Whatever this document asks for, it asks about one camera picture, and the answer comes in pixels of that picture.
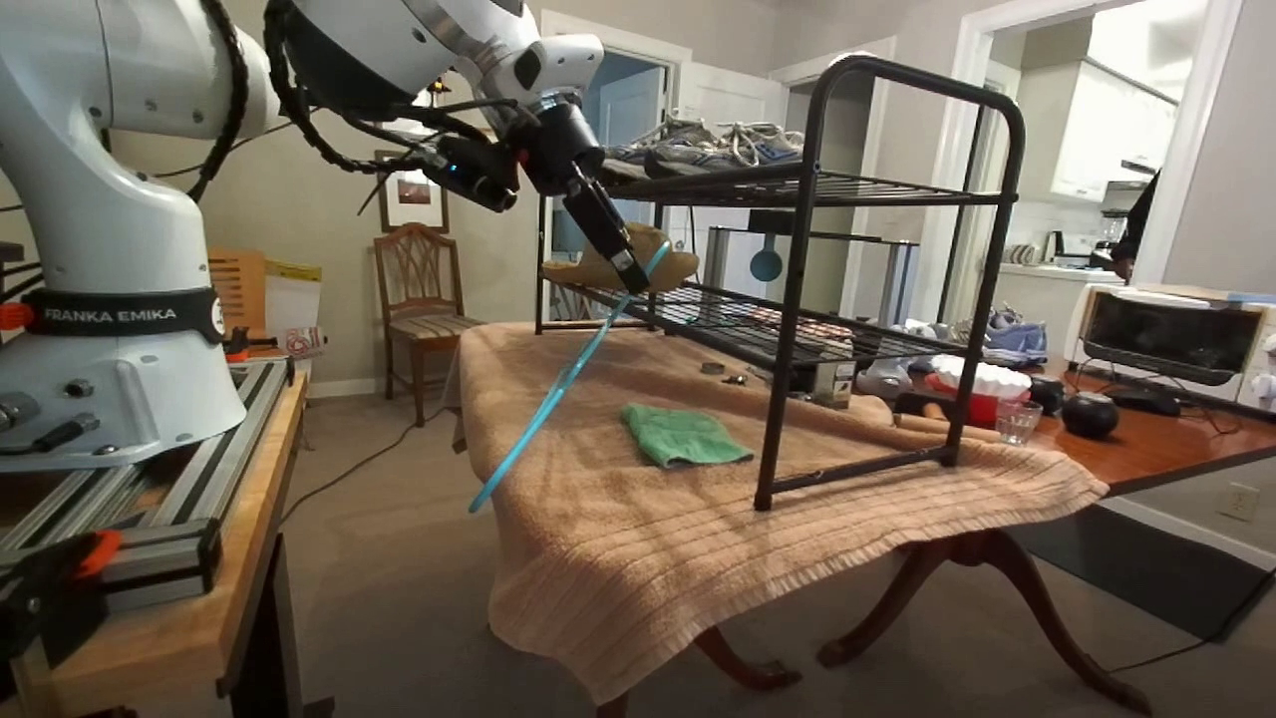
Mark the blue stick tool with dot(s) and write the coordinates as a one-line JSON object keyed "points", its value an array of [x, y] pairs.
{"points": [[550, 402]]}

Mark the black round object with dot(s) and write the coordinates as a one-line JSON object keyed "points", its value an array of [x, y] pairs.
{"points": [[1091, 415]]}

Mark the white cardboard box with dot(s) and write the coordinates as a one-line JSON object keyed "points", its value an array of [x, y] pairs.
{"points": [[292, 310]]}

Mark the tan ribbed tablecloth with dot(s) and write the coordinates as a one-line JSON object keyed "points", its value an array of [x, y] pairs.
{"points": [[663, 560]]}

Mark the woven straw hat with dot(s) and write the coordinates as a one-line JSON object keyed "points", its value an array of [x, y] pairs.
{"points": [[663, 266]]}

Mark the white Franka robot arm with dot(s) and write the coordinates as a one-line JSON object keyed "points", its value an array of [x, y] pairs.
{"points": [[105, 200]]}

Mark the clear drinking glass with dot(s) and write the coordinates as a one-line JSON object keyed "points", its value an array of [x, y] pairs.
{"points": [[1019, 420]]}

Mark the dark coffee machine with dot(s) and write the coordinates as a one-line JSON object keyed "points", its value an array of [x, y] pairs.
{"points": [[1135, 220]]}

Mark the wooden robot workbench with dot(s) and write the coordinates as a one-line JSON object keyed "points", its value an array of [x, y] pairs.
{"points": [[174, 622]]}

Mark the grey white laced sneaker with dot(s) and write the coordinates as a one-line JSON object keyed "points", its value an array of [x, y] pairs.
{"points": [[720, 142]]}

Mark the brown wooden chair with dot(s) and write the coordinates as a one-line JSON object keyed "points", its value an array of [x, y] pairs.
{"points": [[418, 326]]}

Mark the aluminium extrusion base frame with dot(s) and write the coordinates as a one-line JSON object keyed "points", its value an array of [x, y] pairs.
{"points": [[145, 492]]}

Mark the black metal shoe rack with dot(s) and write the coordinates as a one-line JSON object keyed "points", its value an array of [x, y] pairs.
{"points": [[788, 333]]}

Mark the white toaster oven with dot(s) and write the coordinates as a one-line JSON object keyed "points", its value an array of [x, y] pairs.
{"points": [[1171, 341]]}

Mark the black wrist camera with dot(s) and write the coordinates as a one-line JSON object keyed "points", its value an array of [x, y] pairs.
{"points": [[473, 170]]}

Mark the green folded cloth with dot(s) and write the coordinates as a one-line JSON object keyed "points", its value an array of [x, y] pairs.
{"points": [[679, 435]]}

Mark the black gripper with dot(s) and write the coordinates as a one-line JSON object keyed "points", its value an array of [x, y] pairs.
{"points": [[565, 149]]}

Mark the wooden slatted crate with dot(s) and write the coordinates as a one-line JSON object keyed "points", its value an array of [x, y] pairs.
{"points": [[242, 291]]}

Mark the grey blue sneaker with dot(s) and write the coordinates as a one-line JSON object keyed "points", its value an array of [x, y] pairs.
{"points": [[1019, 341]]}

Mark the black orange clamp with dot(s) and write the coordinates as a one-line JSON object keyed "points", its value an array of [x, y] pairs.
{"points": [[60, 583]]}

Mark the large framed picture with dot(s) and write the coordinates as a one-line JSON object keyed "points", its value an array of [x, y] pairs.
{"points": [[413, 200]]}

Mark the red lidded container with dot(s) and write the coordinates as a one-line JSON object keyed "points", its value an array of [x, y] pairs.
{"points": [[978, 394]]}

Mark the dark wooden dining table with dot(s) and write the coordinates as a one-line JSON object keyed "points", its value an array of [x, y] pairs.
{"points": [[1171, 443]]}

